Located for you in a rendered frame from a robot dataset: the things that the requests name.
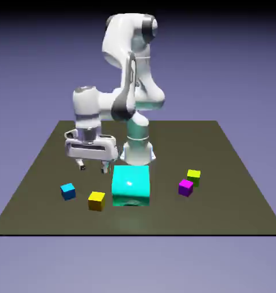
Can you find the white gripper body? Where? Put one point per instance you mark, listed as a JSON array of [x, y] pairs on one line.
[[92, 150]]

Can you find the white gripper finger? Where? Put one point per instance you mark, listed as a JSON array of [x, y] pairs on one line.
[[105, 167], [81, 164]]

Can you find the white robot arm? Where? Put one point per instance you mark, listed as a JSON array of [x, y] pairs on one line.
[[133, 68]]

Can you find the small blue cube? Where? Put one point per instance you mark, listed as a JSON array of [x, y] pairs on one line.
[[68, 191]]

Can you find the small yellow cube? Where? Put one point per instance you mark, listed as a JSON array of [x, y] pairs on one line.
[[96, 201]]

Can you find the small magenta cube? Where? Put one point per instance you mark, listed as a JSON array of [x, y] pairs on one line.
[[185, 188]]

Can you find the small lime cube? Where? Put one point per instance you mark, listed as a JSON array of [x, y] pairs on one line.
[[194, 175]]

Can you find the large cyan box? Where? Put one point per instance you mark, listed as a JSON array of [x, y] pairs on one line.
[[131, 185]]

